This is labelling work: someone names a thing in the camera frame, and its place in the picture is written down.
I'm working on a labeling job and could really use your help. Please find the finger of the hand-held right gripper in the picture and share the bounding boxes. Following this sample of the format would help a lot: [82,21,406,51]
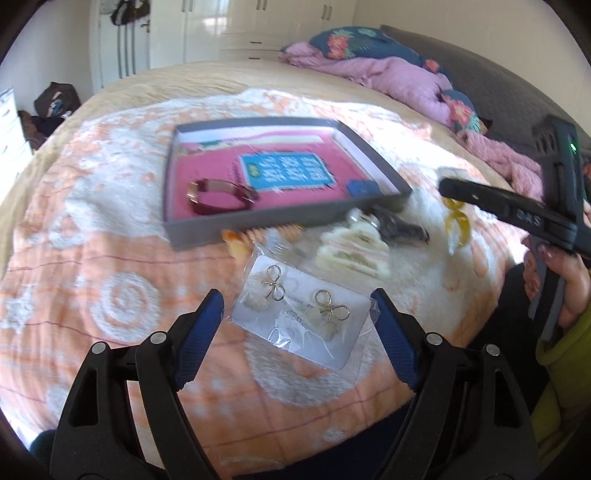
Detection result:
[438,176,516,221]

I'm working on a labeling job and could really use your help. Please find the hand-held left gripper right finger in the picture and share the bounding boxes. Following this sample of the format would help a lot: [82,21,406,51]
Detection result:
[369,287,541,480]

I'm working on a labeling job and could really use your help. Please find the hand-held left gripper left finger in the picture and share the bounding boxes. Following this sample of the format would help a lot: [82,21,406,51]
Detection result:
[50,288,225,480]

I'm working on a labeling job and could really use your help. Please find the yellow transparent hair clip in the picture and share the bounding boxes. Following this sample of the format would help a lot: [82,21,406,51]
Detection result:
[441,196,472,254]

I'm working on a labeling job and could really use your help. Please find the black hair clip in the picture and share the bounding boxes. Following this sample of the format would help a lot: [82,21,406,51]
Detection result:
[369,205,431,245]

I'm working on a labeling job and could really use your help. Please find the cream hair claw clip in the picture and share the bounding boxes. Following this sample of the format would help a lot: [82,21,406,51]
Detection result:
[316,210,391,280]

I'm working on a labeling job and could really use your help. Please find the bow earrings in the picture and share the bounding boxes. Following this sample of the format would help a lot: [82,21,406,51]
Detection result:
[231,240,377,372]

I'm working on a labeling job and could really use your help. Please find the grey shallow box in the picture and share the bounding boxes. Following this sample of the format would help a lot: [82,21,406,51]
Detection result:
[163,117,413,251]

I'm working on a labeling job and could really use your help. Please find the person's right forearm green sleeve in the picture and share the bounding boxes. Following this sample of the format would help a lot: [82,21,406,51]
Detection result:
[529,305,591,462]

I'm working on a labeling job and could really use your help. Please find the person's right hand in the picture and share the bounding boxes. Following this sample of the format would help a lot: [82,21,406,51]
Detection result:
[522,233,591,330]

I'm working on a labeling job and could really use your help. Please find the pink fleece blanket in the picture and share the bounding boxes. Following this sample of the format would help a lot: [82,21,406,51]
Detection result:
[455,129,548,201]

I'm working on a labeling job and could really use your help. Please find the dark blue cloth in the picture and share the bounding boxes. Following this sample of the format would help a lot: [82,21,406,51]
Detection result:
[295,397,416,480]

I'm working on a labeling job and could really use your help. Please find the grey quilted headboard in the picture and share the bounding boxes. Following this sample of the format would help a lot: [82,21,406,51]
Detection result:
[381,24,591,158]

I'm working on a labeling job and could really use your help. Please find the peach and white blanket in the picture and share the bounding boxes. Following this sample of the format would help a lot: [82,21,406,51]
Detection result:
[0,88,532,467]

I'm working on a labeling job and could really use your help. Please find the pink duvet with floral side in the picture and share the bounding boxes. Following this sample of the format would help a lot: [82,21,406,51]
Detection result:
[279,27,490,134]

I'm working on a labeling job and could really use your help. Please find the tan bedspread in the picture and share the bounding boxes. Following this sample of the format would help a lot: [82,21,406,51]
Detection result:
[0,60,509,278]

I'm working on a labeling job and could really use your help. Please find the white chest of drawers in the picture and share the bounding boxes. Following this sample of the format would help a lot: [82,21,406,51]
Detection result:
[0,88,33,199]

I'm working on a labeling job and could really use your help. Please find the dark bag on floor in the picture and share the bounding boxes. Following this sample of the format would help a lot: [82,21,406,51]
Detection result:
[33,82,83,118]

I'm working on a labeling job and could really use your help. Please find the white wardrobe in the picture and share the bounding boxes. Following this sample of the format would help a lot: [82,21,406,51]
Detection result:
[150,0,356,77]

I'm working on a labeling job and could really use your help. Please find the hanging bags on door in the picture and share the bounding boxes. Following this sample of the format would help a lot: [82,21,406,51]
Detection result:
[110,0,149,77]

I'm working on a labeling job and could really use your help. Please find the dark red bracelet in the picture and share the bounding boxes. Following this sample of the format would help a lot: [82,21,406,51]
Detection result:
[186,178,260,217]

